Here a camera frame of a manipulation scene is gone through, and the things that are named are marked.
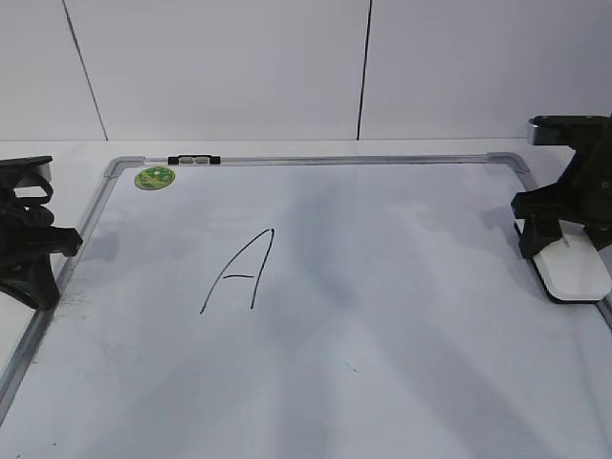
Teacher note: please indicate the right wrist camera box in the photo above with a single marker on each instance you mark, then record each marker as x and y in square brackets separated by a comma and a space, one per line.
[548, 130]

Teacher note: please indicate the white board eraser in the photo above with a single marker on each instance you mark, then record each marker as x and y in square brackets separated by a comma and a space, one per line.
[571, 270]

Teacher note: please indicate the white board with grey frame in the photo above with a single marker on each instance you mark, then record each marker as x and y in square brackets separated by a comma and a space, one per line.
[311, 308]

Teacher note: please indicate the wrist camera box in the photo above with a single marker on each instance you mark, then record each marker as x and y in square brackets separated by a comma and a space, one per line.
[23, 171]
[548, 130]

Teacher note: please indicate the black hanger clip on frame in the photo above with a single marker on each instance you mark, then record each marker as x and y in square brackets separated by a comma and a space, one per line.
[194, 159]

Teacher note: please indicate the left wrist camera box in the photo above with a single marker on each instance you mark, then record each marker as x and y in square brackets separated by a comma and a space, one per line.
[23, 171]

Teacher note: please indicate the round green magnet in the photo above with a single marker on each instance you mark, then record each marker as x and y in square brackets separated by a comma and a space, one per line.
[155, 178]

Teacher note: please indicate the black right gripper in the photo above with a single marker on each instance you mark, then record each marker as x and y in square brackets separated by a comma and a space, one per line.
[582, 194]

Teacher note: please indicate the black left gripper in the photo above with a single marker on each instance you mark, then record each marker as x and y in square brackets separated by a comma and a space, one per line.
[28, 236]

